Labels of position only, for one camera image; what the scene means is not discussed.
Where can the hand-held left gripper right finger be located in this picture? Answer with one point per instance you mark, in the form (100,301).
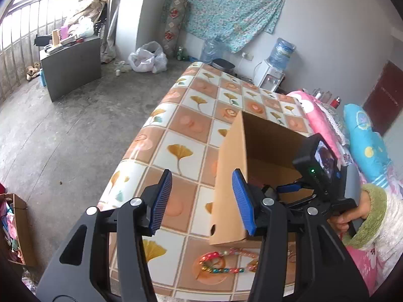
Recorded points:
(242,201)

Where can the brown cardboard box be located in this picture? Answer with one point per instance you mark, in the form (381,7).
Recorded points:
(233,163)

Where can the pair of shoes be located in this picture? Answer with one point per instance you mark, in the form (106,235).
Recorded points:
(31,69)

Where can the blue cartoon pillow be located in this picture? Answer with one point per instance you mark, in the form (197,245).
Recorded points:
(365,141)

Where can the ginkgo leaf tiled tablecloth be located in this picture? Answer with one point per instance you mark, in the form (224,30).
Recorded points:
(176,125)

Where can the small wooden box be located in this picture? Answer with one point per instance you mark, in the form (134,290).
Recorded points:
(56,37)

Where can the person's right forearm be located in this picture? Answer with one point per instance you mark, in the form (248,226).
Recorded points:
(377,214)

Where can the white plastic bag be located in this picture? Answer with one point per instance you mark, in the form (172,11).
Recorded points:
(146,58)

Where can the black cooking pot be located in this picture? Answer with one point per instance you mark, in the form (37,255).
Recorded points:
(223,64)

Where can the rolled patterned quilt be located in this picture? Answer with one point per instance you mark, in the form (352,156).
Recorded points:
(173,28)

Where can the white water dispenser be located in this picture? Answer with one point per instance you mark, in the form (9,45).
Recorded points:
(266,77)

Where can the floral wall cloth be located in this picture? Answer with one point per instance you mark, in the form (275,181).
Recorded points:
(226,6)

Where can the pile of bedding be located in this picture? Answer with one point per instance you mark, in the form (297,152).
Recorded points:
(91,3)

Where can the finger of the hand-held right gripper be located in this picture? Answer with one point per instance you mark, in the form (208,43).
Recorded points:
(288,188)

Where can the wall socket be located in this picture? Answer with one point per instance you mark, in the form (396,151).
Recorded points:
(248,56)

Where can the brown door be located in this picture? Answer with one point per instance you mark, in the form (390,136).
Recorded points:
(385,97)

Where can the grey cabinet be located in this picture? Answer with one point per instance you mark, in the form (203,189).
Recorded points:
(72,66)

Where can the person's right hand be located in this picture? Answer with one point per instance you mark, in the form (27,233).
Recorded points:
(355,209)

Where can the empty blue water jug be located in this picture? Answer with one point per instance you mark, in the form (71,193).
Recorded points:
(211,52)

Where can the grey curtain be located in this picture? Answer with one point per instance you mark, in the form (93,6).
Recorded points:
(113,22)

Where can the balcony railing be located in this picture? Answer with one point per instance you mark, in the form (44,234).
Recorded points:
(19,37)

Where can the person's pink pajamas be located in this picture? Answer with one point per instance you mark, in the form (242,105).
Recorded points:
(365,267)

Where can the grey lace pillow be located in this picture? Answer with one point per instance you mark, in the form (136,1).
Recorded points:
(332,119)

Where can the pink blanket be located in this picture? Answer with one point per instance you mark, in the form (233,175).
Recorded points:
(318,116)

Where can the floor cardboard box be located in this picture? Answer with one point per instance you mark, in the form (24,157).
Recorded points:
(22,226)

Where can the red thermos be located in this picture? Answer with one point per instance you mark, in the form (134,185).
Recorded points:
(335,103)

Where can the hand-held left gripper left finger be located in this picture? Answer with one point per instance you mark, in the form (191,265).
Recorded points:
(162,198)

